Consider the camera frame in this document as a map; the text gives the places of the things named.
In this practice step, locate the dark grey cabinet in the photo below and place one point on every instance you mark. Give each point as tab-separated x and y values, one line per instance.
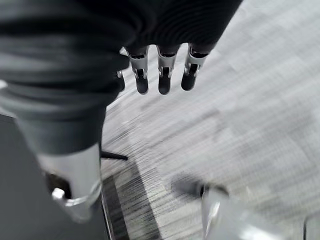
22	195

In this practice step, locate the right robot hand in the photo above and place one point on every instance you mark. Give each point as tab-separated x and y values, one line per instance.
75	50

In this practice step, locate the thin black stand leg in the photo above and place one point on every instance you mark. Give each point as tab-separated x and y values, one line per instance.
113	156

